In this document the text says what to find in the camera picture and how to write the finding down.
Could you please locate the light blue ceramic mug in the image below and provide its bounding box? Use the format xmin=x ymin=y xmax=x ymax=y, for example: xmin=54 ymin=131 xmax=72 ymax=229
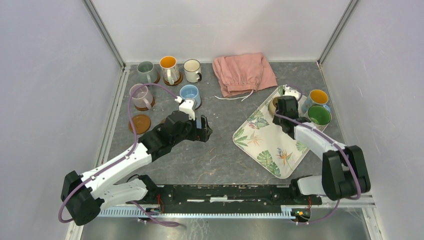
xmin=179 ymin=84 xmax=202 ymax=108

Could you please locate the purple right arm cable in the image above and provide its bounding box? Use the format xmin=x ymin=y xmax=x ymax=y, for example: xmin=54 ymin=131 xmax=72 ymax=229
xmin=274 ymin=84 xmax=363 ymax=226

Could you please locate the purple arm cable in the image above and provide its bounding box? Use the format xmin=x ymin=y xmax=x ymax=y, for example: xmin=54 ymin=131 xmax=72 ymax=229
xmin=58 ymin=82 xmax=181 ymax=228
xmin=274 ymin=84 xmax=363 ymax=226

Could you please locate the lilac ceramic mug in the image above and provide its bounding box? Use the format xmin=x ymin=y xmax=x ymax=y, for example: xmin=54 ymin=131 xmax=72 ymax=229
xmin=129 ymin=83 xmax=155 ymax=108

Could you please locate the white mug black rim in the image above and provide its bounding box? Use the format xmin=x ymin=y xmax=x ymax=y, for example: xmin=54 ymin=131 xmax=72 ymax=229
xmin=183 ymin=59 xmax=203 ymax=83

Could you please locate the floral mug green inside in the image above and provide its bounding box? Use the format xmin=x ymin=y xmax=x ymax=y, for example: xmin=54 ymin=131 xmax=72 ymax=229
xmin=306 ymin=105 xmax=332 ymax=132

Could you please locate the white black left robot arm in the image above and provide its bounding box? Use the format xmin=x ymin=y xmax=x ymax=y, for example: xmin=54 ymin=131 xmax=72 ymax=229
xmin=58 ymin=110 xmax=213 ymax=226

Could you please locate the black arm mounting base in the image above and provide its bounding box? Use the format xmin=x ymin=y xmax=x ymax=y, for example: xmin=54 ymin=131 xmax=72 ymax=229
xmin=129 ymin=174 xmax=322 ymax=214

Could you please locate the pink folded cloth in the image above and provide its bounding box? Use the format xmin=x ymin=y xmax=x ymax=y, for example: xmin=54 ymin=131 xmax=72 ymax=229
xmin=212 ymin=52 xmax=277 ymax=98

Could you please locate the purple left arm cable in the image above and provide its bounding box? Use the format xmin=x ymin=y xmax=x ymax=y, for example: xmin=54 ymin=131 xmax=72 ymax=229
xmin=58 ymin=82 xmax=181 ymax=228

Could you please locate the light blue round coaster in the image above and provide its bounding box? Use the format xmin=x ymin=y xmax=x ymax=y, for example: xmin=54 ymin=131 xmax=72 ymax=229
xmin=196 ymin=119 xmax=203 ymax=129

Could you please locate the blue butterfly mug orange inside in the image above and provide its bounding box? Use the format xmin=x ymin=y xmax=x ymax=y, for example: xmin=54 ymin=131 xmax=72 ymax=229
xmin=301 ymin=89 xmax=331 ymax=113

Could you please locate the white mug orange inside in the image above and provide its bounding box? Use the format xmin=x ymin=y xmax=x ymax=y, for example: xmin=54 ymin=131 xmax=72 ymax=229
xmin=159 ymin=56 xmax=181 ymax=84

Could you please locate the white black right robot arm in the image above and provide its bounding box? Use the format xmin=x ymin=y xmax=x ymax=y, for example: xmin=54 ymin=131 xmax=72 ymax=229
xmin=272 ymin=95 xmax=371 ymax=204

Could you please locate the grey green ceramic mug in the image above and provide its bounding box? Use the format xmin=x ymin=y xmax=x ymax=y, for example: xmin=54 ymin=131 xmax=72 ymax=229
xmin=137 ymin=61 xmax=158 ymax=84

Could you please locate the beige ceramic mug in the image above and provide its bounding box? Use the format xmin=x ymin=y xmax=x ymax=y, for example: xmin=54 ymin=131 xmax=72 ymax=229
xmin=267 ymin=97 xmax=279 ymax=117

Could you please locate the floral leaf print tray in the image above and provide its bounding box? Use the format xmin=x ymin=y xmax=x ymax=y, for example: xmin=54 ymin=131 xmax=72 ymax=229
xmin=232 ymin=85 xmax=310 ymax=179

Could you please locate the white drawstring cord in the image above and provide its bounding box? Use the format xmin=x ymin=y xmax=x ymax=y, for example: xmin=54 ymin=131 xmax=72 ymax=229
xmin=214 ymin=89 xmax=255 ymax=103

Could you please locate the brown wooden coaster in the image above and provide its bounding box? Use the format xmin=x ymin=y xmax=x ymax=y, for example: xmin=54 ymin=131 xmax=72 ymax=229
xmin=195 ymin=102 xmax=203 ymax=110
xmin=163 ymin=75 xmax=184 ymax=87
xmin=134 ymin=101 xmax=156 ymax=112
xmin=150 ymin=72 xmax=161 ymax=84
xmin=131 ymin=114 xmax=152 ymax=135

